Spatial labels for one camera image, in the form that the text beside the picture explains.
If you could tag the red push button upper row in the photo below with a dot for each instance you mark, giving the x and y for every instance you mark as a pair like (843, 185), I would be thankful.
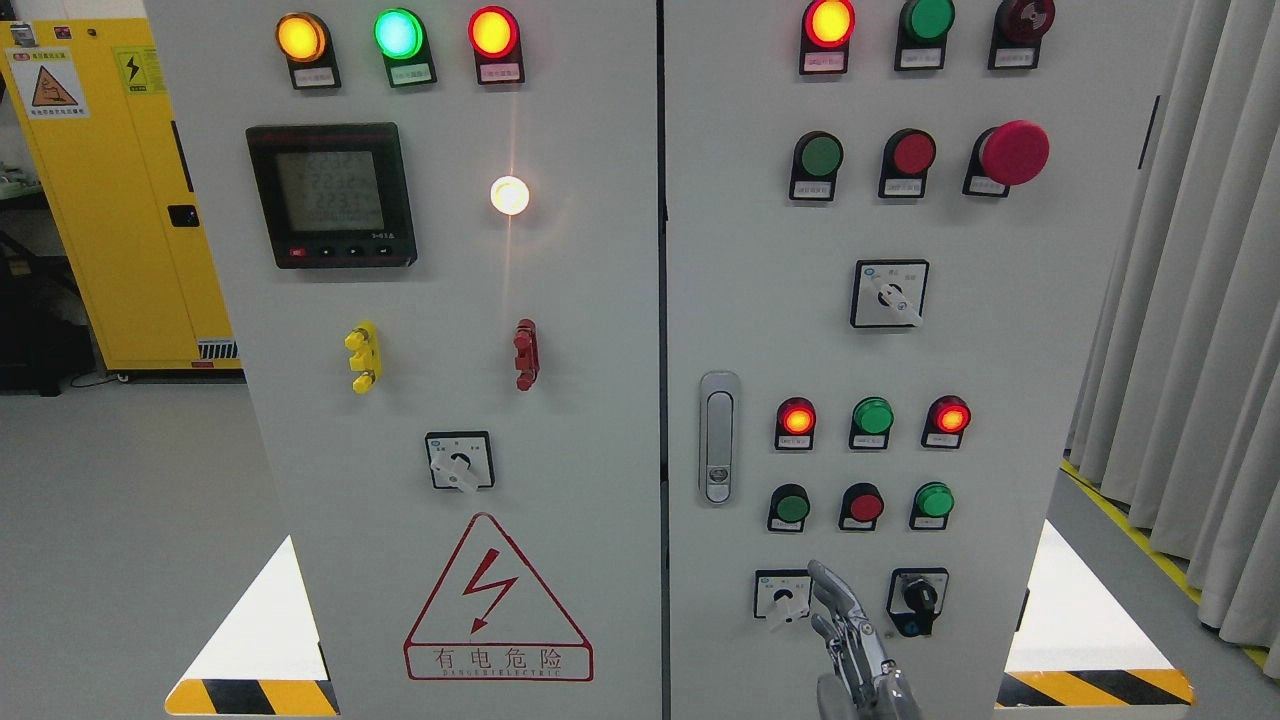
(907, 157)

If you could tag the black digital power meter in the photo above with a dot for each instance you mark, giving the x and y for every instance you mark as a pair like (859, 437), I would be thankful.
(334, 195)

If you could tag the red lit light middle left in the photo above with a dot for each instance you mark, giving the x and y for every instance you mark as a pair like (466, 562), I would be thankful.
(796, 420)

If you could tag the red triangle electric warning sign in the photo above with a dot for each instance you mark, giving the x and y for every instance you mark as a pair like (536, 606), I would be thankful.
(490, 617)

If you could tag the red lit light top right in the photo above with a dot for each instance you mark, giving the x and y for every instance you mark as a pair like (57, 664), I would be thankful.
(826, 31)

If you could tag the red indicator light top left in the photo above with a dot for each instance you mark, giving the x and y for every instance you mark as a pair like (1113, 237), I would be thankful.
(496, 40)

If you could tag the red lit light middle right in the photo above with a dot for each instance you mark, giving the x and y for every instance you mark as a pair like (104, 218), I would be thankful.
(945, 422)

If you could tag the green light middle centre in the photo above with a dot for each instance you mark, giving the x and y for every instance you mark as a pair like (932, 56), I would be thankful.
(871, 422)

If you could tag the upper right rotary selector switch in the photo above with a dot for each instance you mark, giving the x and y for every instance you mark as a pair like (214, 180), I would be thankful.
(889, 293)

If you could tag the white lit indicator light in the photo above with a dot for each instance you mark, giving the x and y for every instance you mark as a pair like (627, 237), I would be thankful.
(510, 195)

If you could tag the lower white rotary selector switch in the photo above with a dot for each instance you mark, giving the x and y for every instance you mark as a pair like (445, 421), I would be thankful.
(782, 596)

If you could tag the yellow indicator light top left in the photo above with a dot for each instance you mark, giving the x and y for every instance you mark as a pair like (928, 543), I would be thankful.
(307, 46)

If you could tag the black key selector switch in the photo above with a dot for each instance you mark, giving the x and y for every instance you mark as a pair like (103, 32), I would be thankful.
(916, 599)

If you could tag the silver door swing handle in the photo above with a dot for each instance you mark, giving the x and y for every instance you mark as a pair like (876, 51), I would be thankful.
(718, 393)

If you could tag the green unlit light top right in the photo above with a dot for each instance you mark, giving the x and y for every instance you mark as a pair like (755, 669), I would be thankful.
(923, 32)

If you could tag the left door rotary selector switch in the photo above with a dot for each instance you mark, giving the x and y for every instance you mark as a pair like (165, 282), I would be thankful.
(460, 459)

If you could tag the left grey cabinet door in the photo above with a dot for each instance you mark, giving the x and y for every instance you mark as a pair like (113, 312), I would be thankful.
(576, 458)

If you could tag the red push button lower centre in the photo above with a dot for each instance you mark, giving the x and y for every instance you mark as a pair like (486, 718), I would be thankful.
(861, 507)

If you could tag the right grey cabinet door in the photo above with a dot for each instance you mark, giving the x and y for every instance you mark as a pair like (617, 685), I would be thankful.
(761, 286)

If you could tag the red lit light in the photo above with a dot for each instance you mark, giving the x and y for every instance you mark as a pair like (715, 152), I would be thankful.
(796, 420)
(945, 422)
(826, 31)

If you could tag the yellow safety cabinet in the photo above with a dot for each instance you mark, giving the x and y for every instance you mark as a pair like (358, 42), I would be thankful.
(91, 98)

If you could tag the green indicator light top left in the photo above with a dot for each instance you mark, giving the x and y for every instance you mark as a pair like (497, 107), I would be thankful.
(404, 47)

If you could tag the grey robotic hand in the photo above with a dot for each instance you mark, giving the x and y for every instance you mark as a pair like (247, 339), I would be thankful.
(865, 683)

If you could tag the grey cabinet door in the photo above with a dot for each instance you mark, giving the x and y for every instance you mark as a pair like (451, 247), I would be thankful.
(576, 458)
(761, 286)

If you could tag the green push button upper row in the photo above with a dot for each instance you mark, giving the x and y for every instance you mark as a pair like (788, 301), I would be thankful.
(817, 157)

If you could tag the green push button lower right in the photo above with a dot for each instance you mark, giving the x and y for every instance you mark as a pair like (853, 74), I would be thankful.
(932, 503)

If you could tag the dark red buzzer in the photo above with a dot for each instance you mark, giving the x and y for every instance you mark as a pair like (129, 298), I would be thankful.
(1018, 29)

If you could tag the grey curtain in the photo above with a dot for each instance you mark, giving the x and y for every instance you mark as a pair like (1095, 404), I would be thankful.
(1179, 413)

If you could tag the red emergency stop mushroom button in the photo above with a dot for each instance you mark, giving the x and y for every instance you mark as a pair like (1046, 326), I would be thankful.
(1006, 156)

